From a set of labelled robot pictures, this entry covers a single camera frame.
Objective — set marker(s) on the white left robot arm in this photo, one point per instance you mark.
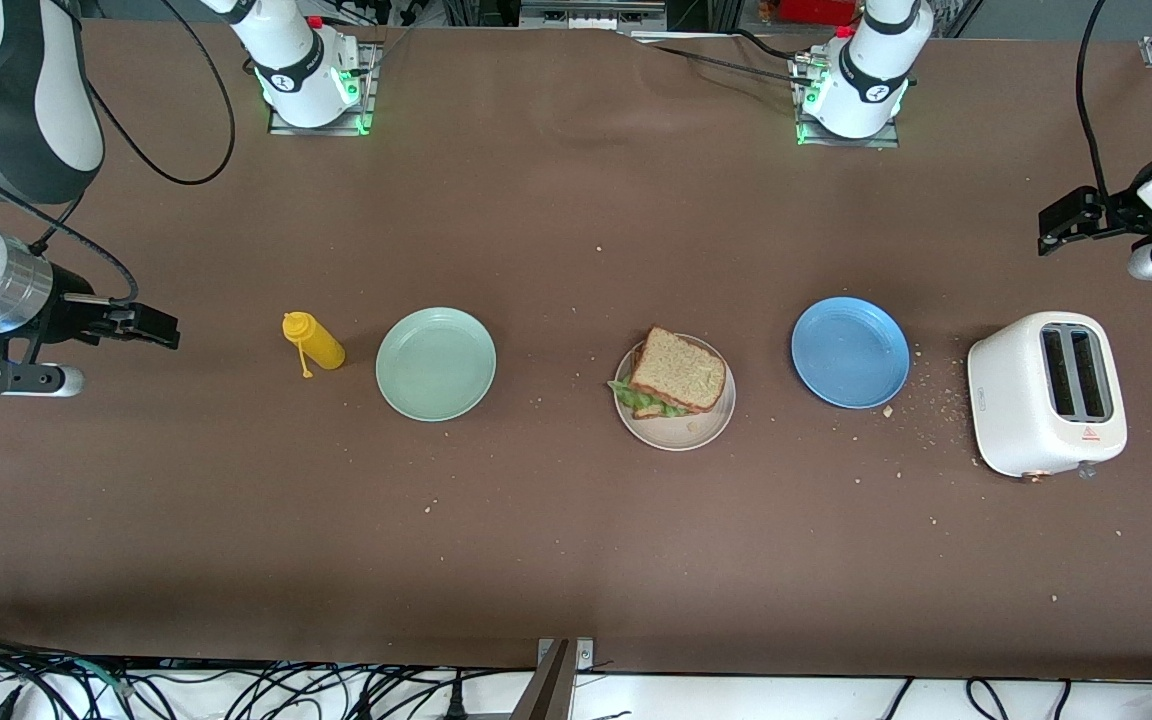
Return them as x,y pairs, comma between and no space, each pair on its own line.
871,70

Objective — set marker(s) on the blue plate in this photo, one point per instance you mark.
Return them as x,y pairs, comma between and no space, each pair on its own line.
851,350

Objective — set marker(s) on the mint green plate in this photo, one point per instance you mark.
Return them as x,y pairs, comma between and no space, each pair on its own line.
436,365

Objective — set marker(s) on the silver mounting bracket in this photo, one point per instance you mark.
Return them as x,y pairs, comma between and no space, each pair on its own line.
584,655

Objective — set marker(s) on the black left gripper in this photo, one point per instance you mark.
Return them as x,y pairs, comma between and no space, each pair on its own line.
1116,211

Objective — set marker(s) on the green lettuce leaf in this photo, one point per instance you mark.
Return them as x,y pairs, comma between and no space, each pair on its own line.
641,398

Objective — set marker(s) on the beige plate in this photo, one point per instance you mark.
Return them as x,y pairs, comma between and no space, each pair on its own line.
681,435

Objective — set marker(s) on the dark grey pole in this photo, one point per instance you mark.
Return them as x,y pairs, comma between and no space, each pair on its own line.
548,690

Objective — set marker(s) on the red box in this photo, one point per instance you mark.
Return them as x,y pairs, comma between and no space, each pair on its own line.
816,10

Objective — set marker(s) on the yellow mustard squeeze bottle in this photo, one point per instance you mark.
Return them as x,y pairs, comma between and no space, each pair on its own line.
321,345

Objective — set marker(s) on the brown bread slice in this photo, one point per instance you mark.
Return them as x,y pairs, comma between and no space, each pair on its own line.
681,370
648,411

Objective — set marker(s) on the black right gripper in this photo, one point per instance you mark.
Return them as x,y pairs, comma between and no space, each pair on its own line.
71,305

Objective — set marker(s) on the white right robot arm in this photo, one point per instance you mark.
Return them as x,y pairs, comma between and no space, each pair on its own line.
291,60

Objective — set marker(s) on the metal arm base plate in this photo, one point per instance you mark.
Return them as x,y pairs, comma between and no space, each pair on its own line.
278,128
886,141

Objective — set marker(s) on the white toaster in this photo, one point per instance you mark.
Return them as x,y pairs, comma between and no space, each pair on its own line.
1006,400

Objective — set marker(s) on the silver metal frame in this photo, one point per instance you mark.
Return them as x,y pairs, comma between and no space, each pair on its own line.
591,12

